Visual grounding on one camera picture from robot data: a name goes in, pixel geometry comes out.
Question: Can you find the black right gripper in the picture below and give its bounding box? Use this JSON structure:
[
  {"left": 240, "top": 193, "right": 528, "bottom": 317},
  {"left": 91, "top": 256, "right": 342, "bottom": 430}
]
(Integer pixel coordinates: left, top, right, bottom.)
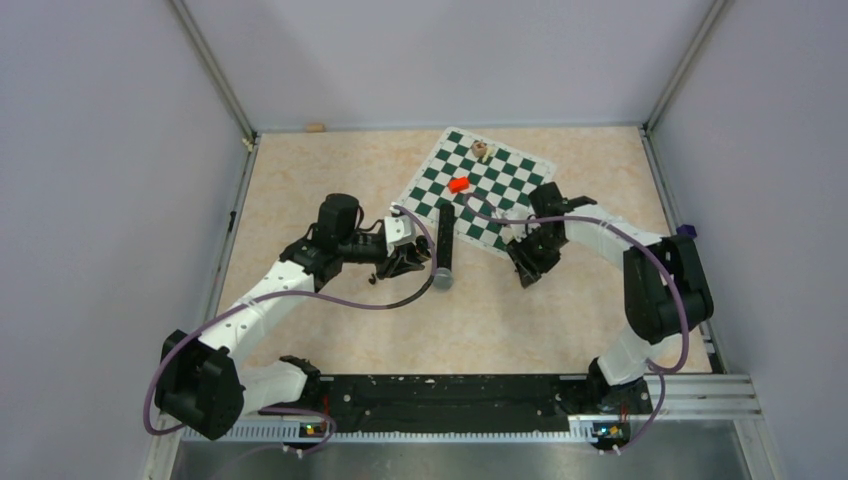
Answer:
[{"left": 505, "top": 227, "right": 567, "bottom": 287}]

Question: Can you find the black earbud case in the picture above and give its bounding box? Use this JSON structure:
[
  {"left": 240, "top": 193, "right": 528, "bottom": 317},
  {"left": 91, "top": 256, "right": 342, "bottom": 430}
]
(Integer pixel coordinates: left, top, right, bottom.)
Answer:
[{"left": 413, "top": 235, "right": 432, "bottom": 264}]

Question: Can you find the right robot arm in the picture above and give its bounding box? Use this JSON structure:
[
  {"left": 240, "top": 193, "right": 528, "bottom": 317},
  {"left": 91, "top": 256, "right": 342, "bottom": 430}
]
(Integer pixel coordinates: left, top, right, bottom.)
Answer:
[{"left": 502, "top": 182, "right": 714, "bottom": 412}]

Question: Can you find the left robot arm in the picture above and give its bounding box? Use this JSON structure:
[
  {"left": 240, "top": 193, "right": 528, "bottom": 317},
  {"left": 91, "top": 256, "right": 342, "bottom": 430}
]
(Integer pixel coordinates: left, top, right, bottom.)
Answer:
[{"left": 142, "top": 193, "right": 437, "bottom": 440}]

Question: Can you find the red toy brick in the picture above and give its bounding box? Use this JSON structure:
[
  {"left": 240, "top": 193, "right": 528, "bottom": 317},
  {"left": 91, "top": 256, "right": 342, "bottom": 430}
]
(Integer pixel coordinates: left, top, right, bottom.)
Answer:
[{"left": 448, "top": 176, "right": 470, "bottom": 194}]

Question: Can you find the green white chessboard mat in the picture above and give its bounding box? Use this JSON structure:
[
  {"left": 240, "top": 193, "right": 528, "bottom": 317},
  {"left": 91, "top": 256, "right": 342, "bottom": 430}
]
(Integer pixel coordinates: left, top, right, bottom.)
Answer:
[{"left": 396, "top": 127, "right": 557, "bottom": 259}]

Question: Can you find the wooden letter cube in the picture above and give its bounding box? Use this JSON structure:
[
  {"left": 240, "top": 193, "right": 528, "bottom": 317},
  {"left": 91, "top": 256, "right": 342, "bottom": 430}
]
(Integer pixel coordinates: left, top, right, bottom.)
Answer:
[{"left": 471, "top": 141, "right": 488, "bottom": 158}]

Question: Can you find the purple object outside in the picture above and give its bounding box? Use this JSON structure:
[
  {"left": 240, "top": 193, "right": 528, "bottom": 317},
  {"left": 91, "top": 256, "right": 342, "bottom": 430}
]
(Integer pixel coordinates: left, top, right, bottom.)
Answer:
[{"left": 676, "top": 224, "right": 698, "bottom": 239}]

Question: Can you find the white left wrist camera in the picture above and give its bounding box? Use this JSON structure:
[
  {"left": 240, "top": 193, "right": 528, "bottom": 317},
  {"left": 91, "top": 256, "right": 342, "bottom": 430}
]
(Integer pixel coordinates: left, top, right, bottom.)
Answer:
[{"left": 383, "top": 203, "right": 417, "bottom": 256}]

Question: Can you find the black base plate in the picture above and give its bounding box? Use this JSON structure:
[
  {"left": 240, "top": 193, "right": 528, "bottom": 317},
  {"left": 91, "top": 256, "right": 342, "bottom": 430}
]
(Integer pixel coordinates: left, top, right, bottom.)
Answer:
[{"left": 258, "top": 372, "right": 654, "bottom": 435}]

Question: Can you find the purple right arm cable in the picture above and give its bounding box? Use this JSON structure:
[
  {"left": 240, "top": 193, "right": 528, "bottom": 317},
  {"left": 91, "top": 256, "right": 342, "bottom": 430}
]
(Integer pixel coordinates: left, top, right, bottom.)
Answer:
[{"left": 461, "top": 192, "right": 692, "bottom": 452}]

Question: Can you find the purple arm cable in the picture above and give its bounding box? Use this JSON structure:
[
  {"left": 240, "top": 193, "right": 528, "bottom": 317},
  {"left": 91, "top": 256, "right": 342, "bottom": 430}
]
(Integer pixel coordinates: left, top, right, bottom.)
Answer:
[
  {"left": 144, "top": 203, "right": 440, "bottom": 437},
  {"left": 461, "top": 192, "right": 692, "bottom": 452}
]

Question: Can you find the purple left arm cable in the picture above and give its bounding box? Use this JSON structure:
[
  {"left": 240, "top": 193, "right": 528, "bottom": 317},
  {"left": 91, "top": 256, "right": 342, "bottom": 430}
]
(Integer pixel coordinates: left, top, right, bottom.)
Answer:
[{"left": 144, "top": 203, "right": 440, "bottom": 437}]

